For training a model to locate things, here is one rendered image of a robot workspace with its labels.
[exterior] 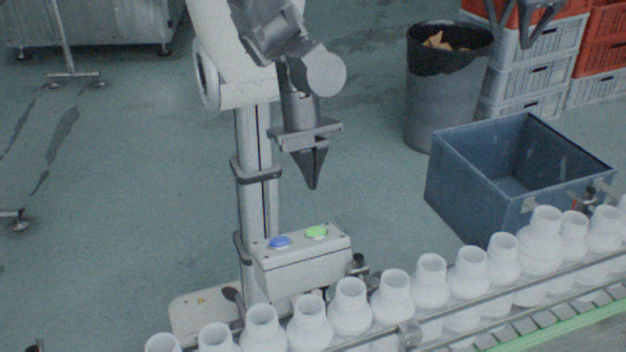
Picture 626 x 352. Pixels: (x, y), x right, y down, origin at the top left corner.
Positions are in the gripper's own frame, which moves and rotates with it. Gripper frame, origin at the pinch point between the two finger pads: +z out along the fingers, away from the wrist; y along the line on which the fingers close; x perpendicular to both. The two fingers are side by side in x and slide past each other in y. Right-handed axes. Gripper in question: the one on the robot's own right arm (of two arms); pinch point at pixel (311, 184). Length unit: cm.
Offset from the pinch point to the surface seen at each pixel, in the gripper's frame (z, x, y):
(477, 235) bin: 32, 28, 49
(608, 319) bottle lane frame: 29, -17, 41
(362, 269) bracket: 12.6, -7.1, 3.7
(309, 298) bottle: 8.7, -17.3, -8.1
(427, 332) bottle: 19.4, -17.3, 8.0
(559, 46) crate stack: 14, 171, 212
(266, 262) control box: 8.4, -4.7, -10.0
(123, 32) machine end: -25, 362, -7
